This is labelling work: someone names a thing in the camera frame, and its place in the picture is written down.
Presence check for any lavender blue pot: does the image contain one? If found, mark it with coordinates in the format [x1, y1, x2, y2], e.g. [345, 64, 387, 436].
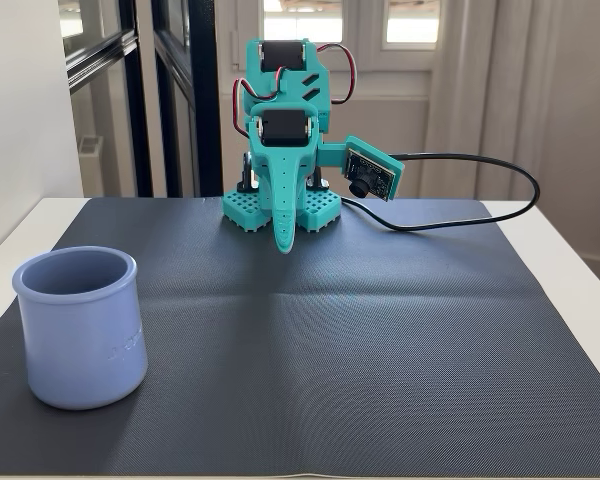
[11, 244, 150, 411]

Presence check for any teal robot arm with base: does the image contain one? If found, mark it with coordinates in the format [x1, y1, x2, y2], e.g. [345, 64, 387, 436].
[222, 37, 342, 236]

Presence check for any white curtain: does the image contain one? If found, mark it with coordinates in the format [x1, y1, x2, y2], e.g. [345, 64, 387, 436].
[429, 0, 600, 201]

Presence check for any red black servo wire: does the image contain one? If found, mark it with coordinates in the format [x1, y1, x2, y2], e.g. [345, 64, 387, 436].
[232, 64, 286, 141]
[315, 43, 360, 107]

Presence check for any wrist camera module on mount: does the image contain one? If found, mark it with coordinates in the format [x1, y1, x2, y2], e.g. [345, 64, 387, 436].
[319, 133, 406, 204]

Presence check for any dark grey textured mat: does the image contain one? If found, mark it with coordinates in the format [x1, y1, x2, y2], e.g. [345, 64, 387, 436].
[0, 196, 600, 477]

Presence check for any small white wall vent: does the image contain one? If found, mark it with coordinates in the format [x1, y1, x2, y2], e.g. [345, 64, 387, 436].
[77, 134, 105, 156]

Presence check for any black camera cable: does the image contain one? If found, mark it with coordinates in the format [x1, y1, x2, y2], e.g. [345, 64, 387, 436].
[340, 152, 541, 234]

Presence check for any white french window door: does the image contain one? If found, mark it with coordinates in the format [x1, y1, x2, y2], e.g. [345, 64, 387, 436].
[214, 0, 501, 201]

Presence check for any black metal door frame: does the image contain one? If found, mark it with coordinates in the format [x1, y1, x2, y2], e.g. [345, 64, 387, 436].
[64, 0, 224, 199]

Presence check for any teal gripper with servo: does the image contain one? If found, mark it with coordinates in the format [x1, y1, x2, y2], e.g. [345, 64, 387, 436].
[247, 101, 327, 255]

